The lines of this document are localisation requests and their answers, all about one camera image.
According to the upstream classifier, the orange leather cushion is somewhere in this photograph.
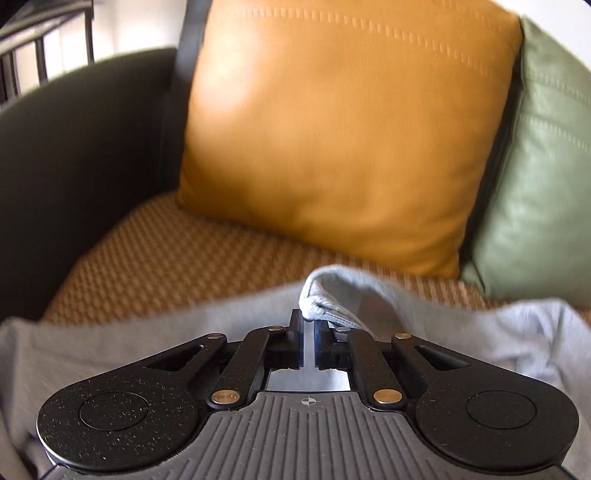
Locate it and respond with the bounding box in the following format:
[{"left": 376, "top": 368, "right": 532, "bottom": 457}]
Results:
[{"left": 175, "top": 0, "right": 525, "bottom": 280}]

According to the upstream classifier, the grey sweatshirt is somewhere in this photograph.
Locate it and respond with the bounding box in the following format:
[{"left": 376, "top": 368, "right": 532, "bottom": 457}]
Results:
[{"left": 0, "top": 264, "right": 591, "bottom": 480}]

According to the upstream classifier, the dark grey sofa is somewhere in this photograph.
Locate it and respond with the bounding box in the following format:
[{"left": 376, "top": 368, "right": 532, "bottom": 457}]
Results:
[{"left": 0, "top": 0, "right": 525, "bottom": 324}]

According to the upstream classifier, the white-topped black metal rack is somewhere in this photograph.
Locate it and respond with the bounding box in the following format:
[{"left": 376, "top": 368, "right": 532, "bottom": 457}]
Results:
[{"left": 0, "top": 0, "right": 95, "bottom": 107}]

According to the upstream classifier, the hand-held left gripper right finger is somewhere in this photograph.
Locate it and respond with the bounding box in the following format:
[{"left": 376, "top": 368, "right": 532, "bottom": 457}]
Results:
[{"left": 314, "top": 321, "right": 499, "bottom": 411}]

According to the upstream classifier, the green leather cushion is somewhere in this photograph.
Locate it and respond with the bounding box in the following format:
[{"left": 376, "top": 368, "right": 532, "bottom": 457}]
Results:
[{"left": 462, "top": 16, "right": 591, "bottom": 305}]

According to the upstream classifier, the brown woven seat mat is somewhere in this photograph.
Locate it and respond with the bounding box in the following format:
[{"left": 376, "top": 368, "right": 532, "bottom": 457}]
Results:
[{"left": 41, "top": 191, "right": 591, "bottom": 326}]

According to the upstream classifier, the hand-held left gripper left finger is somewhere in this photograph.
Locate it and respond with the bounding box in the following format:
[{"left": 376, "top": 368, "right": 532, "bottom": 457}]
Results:
[{"left": 115, "top": 308, "right": 306, "bottom": 411}]

